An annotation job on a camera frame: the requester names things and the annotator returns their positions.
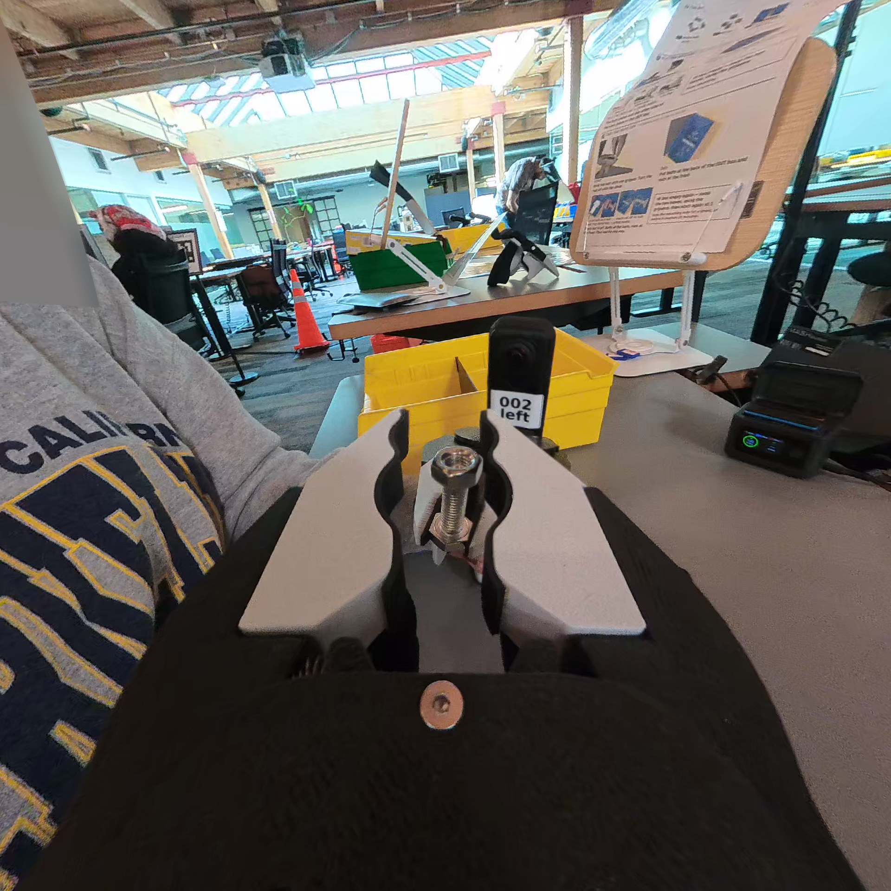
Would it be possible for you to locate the long yellow bin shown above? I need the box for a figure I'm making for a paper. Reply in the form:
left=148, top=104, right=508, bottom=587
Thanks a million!
left=344, top=223, right=505, bottom=257

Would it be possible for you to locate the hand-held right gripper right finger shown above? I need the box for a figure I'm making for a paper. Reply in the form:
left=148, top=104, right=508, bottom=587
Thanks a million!
left=480, top=411, right=647, bottom=660

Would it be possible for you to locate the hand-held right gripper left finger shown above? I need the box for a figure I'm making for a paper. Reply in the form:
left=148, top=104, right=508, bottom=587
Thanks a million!
left=239, top=408, right=420, bottom=674

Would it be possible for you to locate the wooden instruction board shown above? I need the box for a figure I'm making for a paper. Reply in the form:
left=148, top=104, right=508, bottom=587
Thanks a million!
left=569, top=36, right=838, bottom=271

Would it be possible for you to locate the black grey hand-held device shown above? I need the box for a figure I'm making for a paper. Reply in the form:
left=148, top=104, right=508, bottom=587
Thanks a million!
left=486, top=228, right=559, bottom=288

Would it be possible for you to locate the black equipment box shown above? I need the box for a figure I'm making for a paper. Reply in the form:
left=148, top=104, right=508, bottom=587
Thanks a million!
left=780, top=323, right=891, bottom=457

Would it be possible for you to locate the green plastic bin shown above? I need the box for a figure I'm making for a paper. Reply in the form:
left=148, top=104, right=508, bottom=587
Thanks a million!
left=348, top=235, right=453, bottom=293

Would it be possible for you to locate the black metal post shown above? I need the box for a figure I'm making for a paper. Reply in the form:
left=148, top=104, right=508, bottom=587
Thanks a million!
left=750, top=0, right=864, bottom=345

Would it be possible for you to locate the orange traffic cone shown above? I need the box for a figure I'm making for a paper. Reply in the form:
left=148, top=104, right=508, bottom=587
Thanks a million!
left=289, top=268, right=331, bottom=353

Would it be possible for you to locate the black charging case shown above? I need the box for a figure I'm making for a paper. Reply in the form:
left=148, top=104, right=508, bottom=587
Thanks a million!
left=724, top=344, right=865, bottom=480

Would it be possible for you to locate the printed instruction sheet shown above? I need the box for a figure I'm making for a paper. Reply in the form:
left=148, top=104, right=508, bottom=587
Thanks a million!
left=583, top=0, right=846, bottom=260

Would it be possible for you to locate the steel bolt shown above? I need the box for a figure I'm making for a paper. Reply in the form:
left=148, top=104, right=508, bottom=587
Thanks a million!
left=427, top=480, right=477, bottom=549

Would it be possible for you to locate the black office chair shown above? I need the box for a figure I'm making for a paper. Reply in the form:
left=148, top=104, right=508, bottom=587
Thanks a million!
left=240, top=240, right=307, bottom=342

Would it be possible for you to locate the person in grey sweatshirt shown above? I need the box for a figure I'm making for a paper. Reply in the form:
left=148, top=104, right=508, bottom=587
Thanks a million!
left=0, top=258, right=328, bottom=888

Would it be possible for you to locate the dark-top table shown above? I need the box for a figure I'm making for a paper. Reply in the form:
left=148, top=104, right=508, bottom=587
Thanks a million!
left=783, top=177, right=891, bottom=279

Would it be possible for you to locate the wooden-top table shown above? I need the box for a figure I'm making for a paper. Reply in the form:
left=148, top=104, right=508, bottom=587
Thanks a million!
left=327, top=244, right=690, bottom=342

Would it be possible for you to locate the thin wooden board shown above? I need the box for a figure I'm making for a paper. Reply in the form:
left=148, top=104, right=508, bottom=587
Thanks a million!
left=378, top=97, right=412, bottom=249

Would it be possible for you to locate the yellow plastic bin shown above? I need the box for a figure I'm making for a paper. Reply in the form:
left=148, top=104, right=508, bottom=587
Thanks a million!
left=358, top=330, right=618, bottom=476

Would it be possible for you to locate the white board stand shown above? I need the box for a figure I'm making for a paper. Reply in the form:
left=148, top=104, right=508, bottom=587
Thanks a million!
left=337, top=237, right=473, bottom=307
left=585, top=259, right=716, bottom=378

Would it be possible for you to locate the black cable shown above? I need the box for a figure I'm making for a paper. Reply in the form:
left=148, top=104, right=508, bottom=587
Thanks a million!
left=821, top=452, right=891, bottom=497

